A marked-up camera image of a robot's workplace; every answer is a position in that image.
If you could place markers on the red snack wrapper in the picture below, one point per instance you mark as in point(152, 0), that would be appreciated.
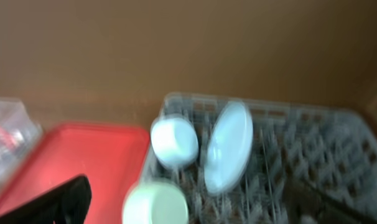
point(8, 140)

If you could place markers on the mint green bowl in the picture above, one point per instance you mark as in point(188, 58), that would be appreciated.
point(155, 203)

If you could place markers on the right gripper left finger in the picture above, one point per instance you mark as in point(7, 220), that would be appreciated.
point(68, 202)

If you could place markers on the blue bowl with food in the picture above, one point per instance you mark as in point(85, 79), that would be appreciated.
point(174, 141)

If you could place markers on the grey dishwasher rack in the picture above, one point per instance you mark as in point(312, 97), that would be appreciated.
point(334, 151)

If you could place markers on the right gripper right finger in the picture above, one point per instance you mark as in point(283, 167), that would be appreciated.
point(301, 200)

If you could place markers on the light blue plate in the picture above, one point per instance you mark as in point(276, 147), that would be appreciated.
point(229, 148)

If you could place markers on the clear plastic bin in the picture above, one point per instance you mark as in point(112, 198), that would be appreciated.
point(14, 117)

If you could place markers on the red serving tray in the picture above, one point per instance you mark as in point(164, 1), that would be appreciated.
point(110, 156)

